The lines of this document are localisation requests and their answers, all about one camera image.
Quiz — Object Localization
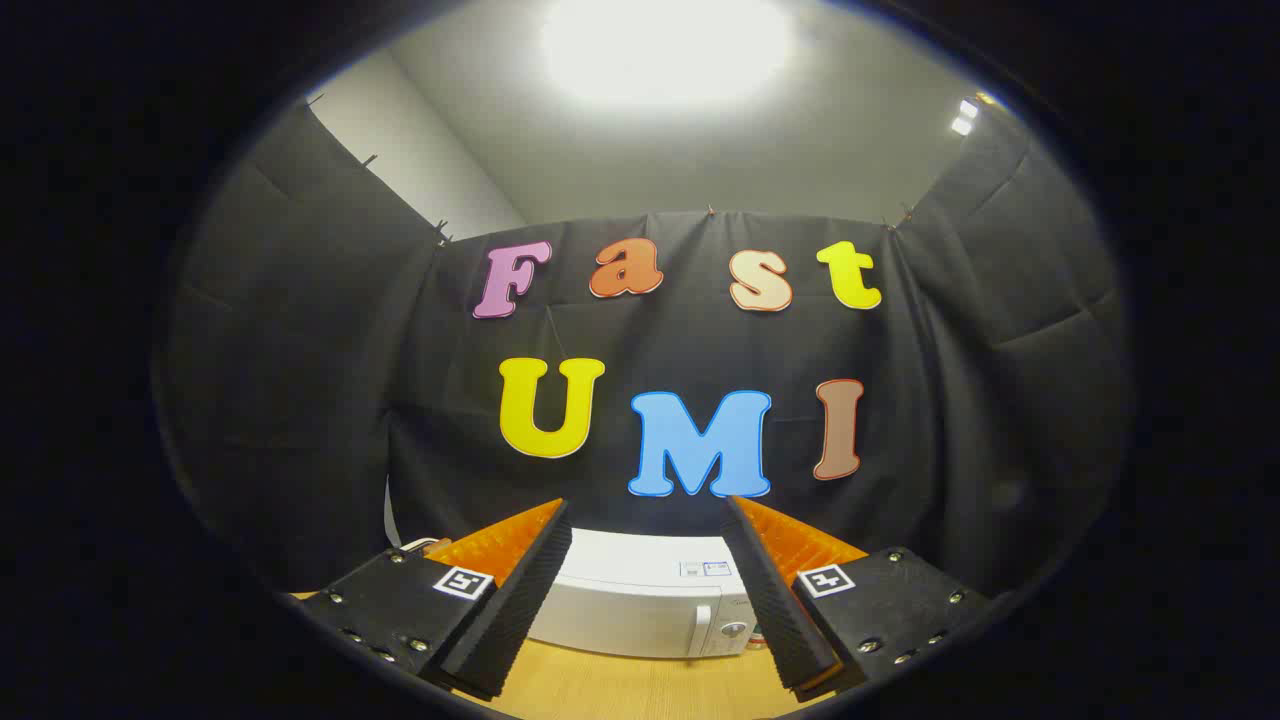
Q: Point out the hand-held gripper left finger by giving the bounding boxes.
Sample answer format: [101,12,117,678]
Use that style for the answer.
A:
[300,498,574,701]

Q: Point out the bright ceiling light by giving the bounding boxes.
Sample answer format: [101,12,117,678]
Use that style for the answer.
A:
[540,0,801,106]

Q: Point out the white microwave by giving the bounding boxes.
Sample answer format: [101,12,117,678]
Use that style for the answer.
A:
[528,528,766,659]

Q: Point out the black backdrop cloth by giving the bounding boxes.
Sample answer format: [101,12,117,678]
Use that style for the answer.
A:
[160,100,1136,601]

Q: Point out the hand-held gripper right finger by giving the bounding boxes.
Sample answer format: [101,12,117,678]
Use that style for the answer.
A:
[720,495,991,701]

